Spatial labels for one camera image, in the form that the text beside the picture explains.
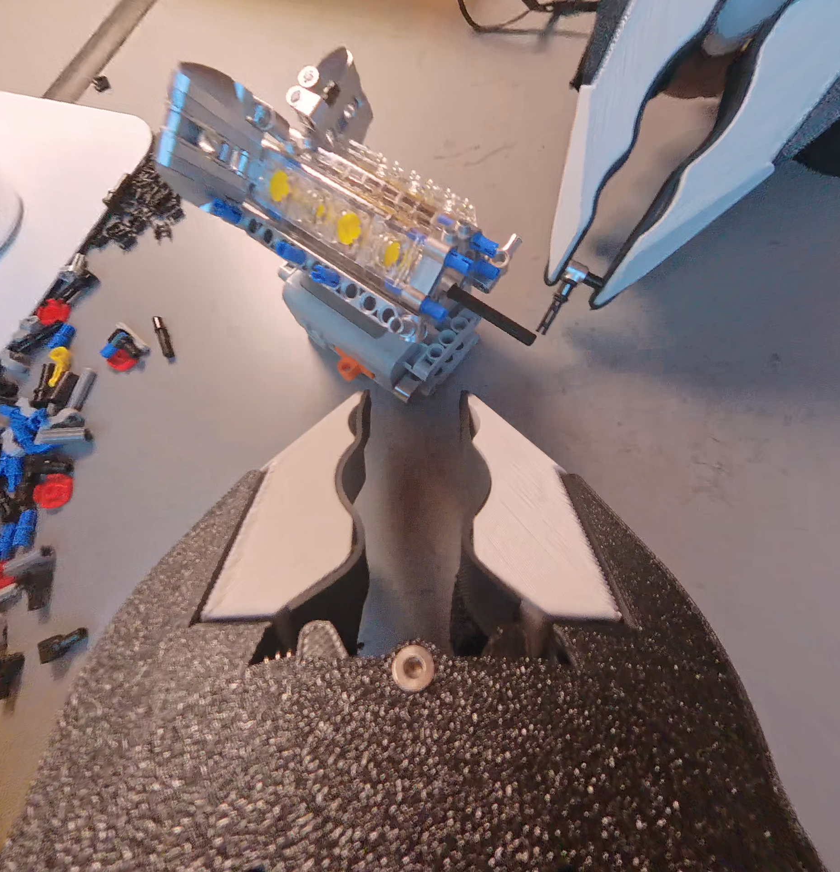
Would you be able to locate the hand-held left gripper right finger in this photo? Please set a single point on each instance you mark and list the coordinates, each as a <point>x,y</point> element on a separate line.
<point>543,545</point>

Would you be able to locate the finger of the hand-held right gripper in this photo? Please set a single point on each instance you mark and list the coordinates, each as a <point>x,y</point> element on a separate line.
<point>761,123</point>
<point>618,109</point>

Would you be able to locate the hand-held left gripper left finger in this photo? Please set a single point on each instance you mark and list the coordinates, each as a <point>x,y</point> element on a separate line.
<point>291,545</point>

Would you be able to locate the black long connector pin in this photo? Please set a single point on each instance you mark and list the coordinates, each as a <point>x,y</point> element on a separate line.
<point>554,311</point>

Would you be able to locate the toy engine model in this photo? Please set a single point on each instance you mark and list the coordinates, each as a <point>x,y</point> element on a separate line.
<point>352,232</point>

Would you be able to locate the scattered small coloured parts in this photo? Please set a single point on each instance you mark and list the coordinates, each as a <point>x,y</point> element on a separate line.
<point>39,409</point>

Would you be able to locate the pile of small black parts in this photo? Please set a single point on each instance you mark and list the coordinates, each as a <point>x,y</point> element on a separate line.
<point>134,205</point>

